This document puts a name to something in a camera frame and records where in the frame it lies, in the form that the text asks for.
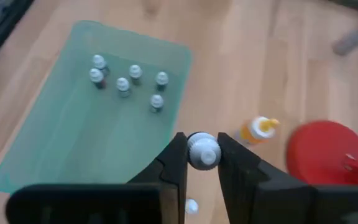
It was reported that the translucent teal plastic bin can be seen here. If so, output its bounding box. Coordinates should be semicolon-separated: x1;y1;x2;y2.
0;20;194;194

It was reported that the large yellow food coloring bottle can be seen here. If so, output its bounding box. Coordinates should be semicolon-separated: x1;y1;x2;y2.
236;116;281;146

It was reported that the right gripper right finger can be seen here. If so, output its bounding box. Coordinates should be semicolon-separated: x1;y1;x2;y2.
217;132;310;224

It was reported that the black table edge frame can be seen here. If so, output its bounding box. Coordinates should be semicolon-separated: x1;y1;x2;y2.
0;0;35;75

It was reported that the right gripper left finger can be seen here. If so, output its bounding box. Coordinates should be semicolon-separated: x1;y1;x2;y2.
127;132;188;224

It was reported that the small white-capped dropper bottle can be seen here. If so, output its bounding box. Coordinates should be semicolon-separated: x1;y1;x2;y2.
155;71;170;91
186;132;223;171
149;94;165;113
91;54;110;77
116;77;132;98

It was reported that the small dropper bottle green label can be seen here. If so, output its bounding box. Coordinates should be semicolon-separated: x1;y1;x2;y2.
128;64;144;86

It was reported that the small dropper bottle red label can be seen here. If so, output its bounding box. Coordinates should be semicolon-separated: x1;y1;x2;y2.
88;67;107;90

